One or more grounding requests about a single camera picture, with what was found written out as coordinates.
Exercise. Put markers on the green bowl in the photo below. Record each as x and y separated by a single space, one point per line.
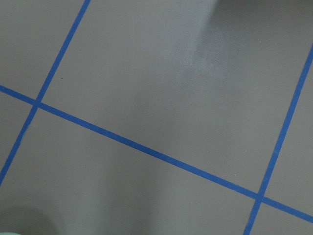
8 233

